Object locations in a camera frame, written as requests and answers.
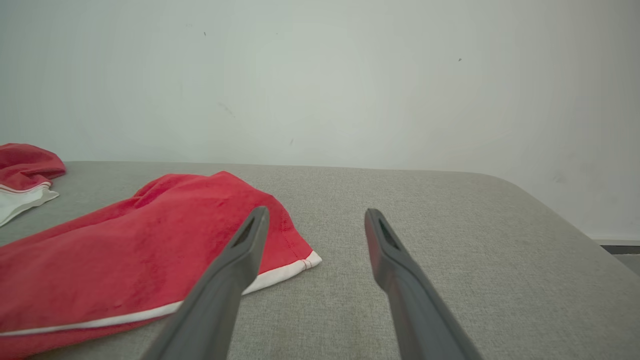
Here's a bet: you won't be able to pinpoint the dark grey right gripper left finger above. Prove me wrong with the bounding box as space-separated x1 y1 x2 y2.
141 206 270 360

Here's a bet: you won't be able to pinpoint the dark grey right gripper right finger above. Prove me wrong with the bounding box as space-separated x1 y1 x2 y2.
364 208 483 360

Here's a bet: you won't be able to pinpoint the red shorts with white trim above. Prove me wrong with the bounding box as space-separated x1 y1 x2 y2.
0 171 323 360

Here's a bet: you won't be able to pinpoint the red jersey with white sleeves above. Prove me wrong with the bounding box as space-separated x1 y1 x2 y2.
0 143 67 227

